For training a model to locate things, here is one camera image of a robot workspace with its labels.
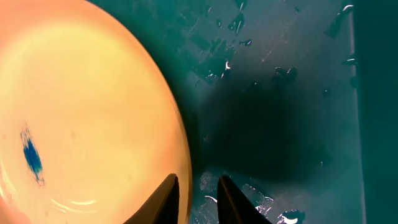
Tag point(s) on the teal plastic tray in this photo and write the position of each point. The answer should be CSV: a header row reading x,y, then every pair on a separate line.
x,y
296,101

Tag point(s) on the yellow-green plate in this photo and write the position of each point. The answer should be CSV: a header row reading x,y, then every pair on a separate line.
x,y
89,126

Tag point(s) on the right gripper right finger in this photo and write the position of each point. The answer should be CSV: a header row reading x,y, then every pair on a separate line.
x,y
234,207

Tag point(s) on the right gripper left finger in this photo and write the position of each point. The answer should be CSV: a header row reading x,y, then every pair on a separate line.
x,y
162,206

